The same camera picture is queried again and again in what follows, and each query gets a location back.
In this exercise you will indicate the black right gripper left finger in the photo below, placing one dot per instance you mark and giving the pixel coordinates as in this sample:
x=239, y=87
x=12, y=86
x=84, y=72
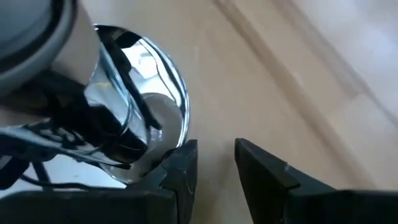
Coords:
x=93, y=208

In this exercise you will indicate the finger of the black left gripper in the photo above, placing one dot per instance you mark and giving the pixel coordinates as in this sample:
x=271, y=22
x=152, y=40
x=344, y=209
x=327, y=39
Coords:
x=62, y=105

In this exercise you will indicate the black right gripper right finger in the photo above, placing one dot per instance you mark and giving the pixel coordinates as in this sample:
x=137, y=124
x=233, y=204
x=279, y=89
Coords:
x=311, y=208

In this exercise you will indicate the chrome lamp socket base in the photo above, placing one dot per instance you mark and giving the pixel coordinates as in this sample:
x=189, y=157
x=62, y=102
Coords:
x=140, y=62

